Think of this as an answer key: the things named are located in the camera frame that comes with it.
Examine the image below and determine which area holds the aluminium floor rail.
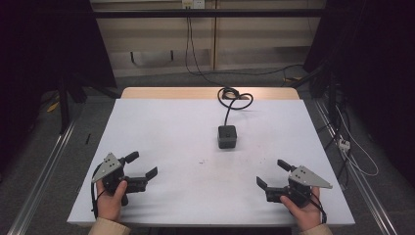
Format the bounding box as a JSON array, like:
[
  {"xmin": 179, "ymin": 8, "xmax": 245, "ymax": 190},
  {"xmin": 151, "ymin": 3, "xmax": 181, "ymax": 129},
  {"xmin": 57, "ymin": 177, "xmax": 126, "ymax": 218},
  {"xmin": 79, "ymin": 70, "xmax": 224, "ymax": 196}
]
[
  {"xmin": 7, "ymin": 119, "xmax": 76, "ymax": 235},
  {"xmin": 313, "ymin": 97, "xmax": 399, "ymax": 235}
]

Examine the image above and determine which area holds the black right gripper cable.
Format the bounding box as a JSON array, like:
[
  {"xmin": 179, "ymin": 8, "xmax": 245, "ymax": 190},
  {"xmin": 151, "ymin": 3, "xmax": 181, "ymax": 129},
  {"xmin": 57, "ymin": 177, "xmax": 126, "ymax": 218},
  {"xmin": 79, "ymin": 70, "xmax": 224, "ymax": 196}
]
[{"xmin": 287, "ymin": 185, "xmax": 328, "ymax": 225}]

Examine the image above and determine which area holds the person's left hand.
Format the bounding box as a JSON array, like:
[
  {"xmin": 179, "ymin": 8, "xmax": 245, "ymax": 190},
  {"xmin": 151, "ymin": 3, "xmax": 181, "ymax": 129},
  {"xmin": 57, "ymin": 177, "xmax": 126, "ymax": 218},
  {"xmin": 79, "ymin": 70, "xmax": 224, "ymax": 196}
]
[{"xmin": 95, "ymin": 178, "xmax": 129, "ymax": 223}]

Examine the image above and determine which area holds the black cube power socket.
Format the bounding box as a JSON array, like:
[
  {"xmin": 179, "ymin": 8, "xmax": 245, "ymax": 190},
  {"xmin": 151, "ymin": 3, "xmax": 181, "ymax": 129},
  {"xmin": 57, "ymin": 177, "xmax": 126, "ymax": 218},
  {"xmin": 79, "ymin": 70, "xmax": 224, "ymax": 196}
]
[{"xmin": 217, "ymin": 124, "xmax": 238, "ymax": 150}]

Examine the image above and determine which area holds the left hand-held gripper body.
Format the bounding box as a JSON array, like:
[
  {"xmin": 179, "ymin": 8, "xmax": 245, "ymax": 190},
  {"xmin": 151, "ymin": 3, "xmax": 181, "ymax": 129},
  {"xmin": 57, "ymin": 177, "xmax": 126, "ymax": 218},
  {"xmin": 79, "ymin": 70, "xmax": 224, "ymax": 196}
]
[{"xmin": 91, "ymin": 152, "xmax": 149, "ymax": 207}]

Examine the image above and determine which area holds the black metal stand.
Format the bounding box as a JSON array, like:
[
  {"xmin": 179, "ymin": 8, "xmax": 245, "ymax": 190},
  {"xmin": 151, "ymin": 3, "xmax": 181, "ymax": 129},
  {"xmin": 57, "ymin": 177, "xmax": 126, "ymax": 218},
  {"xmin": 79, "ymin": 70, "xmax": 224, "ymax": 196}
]
[
  {"xmin": 56, "ymin": 72, "xmax": 122, "ymax": 135},
  {"xmin": 290, "ymin": 63, "xmax": 344, "ymax": 131}
]

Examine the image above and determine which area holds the white cable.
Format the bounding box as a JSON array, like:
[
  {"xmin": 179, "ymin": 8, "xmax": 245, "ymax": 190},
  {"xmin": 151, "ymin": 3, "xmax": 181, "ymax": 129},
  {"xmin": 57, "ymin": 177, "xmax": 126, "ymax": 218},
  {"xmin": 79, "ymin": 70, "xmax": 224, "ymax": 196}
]
[{"xmin": 335, "ymin": 106, "xmax": 380, "ymax": 177}]

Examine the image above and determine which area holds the white wall outlet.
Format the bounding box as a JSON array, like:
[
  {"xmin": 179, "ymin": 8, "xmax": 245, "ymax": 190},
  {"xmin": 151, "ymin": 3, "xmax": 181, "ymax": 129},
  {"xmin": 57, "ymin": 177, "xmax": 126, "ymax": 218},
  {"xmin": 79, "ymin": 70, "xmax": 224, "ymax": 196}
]
[{"xmin": 181, "ymin": 0, "xmax": 207, "ymax": 10}]

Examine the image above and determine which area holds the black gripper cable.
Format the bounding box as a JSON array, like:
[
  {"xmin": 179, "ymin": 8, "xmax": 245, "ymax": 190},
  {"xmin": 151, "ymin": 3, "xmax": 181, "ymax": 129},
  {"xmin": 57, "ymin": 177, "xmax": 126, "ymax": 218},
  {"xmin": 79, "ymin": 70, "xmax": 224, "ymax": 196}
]
[
  {"xmin": 90, "ymin": 163, "xmax": 108, "ymax": 220},
  {"xmin": 287, "ymin": 185, "xmax": 328, "ymax": 225}
]

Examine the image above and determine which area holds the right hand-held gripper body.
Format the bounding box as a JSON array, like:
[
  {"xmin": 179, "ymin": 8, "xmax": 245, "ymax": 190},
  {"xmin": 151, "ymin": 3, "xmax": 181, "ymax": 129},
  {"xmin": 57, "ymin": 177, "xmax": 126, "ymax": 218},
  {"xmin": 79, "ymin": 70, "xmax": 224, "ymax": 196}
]
[{"xmin": 264, "ymin": 164, "xmax": 334, "ymax": 209}]

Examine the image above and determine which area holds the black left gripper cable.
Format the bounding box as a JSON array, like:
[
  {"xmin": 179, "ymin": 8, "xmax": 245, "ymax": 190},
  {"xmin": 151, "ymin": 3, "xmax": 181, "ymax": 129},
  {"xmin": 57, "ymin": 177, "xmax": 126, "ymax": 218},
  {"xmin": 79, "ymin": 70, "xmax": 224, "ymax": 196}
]
[{"xmin": 90, "ymin": 163, "xmax": 108, "ymax": 220}]

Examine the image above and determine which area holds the thin black wall cable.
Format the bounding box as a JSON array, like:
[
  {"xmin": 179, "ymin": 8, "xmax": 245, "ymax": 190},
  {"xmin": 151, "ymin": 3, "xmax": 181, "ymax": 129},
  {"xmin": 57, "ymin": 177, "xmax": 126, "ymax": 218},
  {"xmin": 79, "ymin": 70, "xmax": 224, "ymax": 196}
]
[{"xmin": 184, "ymin": 7, "xmax": 305, "ymax": 88}]

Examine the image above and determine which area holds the thick black socket cable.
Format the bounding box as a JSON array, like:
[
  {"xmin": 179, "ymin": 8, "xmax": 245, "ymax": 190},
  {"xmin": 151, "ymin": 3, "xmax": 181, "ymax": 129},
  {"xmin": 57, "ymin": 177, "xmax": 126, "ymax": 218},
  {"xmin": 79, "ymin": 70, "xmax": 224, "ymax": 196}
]
[{"xmin": 217, "ymin": 86, "xmax": 254, "ymax": 127}]

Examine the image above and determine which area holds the person's right hand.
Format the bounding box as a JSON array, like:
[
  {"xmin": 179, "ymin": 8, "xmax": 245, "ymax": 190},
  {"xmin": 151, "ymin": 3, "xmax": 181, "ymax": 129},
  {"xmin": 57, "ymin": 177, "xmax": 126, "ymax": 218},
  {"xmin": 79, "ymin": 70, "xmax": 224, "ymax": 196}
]
[{"xmin": 279, "ymin": 186, "xmax": 323, "ymax": 233}]

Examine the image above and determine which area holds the white power strip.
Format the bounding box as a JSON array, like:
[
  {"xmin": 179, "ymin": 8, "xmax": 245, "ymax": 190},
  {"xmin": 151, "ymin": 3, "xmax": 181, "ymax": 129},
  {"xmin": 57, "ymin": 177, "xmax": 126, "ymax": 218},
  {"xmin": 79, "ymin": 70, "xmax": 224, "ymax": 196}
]
[{"xmin": 338, "ymin": 138, "xmax": 352, "ymax": 153}]

